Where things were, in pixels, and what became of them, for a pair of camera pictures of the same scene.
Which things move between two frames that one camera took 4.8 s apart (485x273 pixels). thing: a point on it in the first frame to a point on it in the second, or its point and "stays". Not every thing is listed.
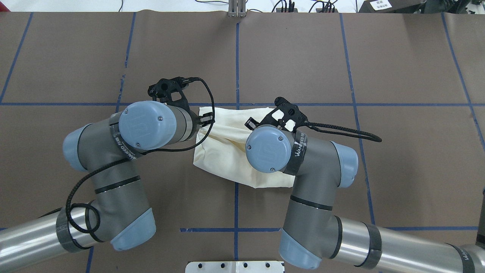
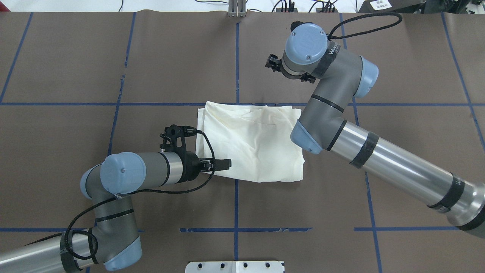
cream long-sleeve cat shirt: (221, 149) stays
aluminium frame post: (237, 8) stays
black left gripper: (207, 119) to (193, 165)
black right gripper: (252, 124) to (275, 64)
